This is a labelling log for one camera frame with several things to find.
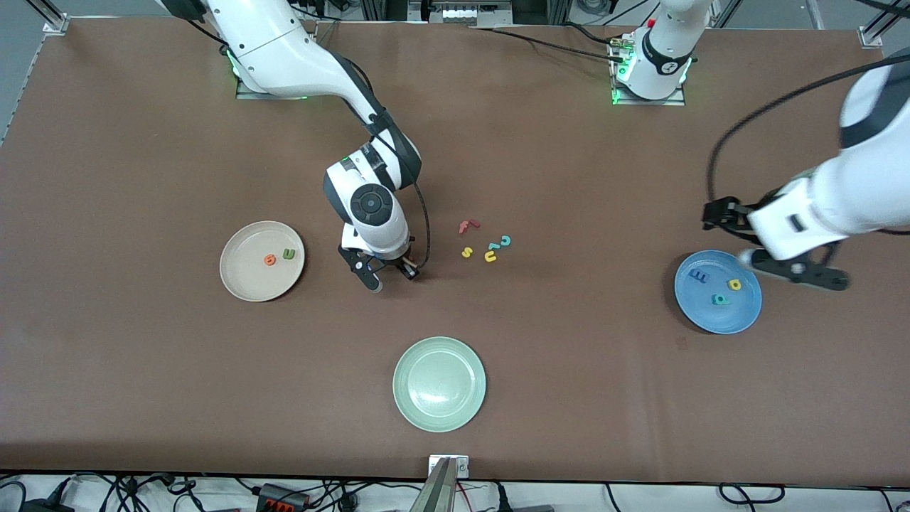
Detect blue round plate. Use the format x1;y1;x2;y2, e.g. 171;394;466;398
673;250;763;335

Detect pale green round plate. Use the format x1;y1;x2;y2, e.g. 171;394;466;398
392;336;488;433

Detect beige brown round plate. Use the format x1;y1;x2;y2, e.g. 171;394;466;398
219;220;306;303

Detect black orange power strip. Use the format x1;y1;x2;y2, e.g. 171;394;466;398
256;482;312;512

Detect brown table cover sheet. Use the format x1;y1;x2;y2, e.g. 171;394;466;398
0;16;910;486

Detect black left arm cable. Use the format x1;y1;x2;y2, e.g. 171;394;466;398
706;53;910;210

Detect metal pole mounting bracket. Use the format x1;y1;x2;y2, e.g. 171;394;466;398
428;454;470;479

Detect short black tabletop cable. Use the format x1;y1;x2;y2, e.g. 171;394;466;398
562;21;624;46

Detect metal camera pole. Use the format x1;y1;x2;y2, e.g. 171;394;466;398
411;457;456;512

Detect long black tabletop cable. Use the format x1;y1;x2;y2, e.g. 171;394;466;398
466;25;628;65

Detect aluminium frame with silver device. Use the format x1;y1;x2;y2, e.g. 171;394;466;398
359;0;573;26

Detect looped black cable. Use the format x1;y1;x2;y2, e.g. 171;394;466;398
717;482;787;506

